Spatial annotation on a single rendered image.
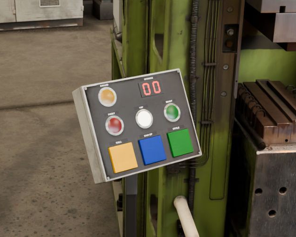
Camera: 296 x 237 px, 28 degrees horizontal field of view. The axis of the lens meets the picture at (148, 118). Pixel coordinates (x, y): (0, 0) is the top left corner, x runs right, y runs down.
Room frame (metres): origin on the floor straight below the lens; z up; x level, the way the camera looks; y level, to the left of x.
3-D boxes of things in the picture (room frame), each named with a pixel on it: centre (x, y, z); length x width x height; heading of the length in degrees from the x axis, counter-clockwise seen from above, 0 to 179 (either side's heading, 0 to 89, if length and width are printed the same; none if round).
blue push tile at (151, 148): (1.56, -0.01, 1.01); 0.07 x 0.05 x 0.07; 123
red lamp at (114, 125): (1.55, 0.10, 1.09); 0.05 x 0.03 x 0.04; 98
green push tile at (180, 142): (1.62, -0.10, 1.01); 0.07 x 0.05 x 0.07; 123
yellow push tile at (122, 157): (1.51, 0.07, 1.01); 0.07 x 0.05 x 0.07; 123
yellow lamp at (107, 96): (1.58, 0.12, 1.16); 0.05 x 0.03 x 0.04; 98
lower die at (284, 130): (2.04, -0.46, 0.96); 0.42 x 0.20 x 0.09; 8
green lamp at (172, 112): (1.66, -0.07, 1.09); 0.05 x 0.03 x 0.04; 98
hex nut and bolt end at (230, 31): (1.96, -0.27, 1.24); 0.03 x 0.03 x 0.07; 8
